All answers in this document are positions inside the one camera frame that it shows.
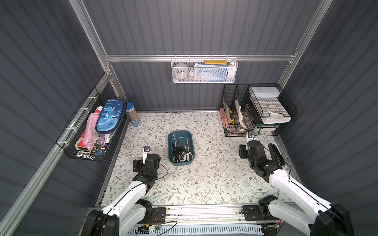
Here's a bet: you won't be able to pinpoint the blue white box in basket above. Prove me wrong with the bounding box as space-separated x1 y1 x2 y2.
194 64 228 82

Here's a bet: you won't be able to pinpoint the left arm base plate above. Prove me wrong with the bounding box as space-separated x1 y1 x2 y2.
140 207 166 225

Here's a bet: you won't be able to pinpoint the blue shark pencil case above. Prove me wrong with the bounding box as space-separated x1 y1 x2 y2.
95 98 125 134

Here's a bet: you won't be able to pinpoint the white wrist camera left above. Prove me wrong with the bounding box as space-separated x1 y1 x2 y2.
142 146 151 165

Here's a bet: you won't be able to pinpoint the colored pencil tube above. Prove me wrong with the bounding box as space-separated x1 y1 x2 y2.
126 102 141 127

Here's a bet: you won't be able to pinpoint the white tape roll in basket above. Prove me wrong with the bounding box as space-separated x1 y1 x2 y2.
172 63 189 80

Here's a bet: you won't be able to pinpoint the black wire desk organizer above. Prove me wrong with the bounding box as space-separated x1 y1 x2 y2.
220 84 297 137

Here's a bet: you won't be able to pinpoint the black wire side basket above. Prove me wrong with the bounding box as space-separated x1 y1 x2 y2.
57 89 127 162

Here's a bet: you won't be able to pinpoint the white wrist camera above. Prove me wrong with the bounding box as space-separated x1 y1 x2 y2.
247 131 256 143
142 146 151 165

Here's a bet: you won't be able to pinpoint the teal plastic storage box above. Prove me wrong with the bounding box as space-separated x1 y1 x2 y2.
168 130 195 166

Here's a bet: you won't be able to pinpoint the white wire wall basket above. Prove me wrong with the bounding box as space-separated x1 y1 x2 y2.
171 57 239 84

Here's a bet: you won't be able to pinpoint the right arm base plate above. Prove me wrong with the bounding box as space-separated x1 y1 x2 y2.
241 205 279 221

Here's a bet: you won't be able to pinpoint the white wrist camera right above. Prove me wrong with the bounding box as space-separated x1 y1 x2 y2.
247 131 256 143

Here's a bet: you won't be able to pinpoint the yellow case in basket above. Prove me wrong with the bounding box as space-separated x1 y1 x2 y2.
203 60 228 65

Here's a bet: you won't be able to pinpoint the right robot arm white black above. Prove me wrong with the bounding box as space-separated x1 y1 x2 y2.
239 140 354 236

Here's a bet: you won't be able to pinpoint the cream kitchen scissors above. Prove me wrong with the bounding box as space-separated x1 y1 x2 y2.
182 146 194 162

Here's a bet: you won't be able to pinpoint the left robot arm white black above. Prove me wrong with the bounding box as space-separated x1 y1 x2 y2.
81 153 161 236

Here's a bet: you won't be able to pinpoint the pink pencil case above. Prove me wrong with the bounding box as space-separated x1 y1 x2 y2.
82 112 100 148

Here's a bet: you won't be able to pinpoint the tape roll on tray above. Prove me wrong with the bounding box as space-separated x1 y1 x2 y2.
267 104 281 115

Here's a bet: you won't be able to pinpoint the large black scissors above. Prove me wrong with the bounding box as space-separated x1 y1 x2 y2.
172 139 184 163

